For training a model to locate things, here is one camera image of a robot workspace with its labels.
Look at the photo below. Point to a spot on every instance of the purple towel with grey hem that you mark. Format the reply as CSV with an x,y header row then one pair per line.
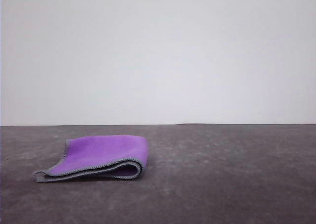
x,y
103,149

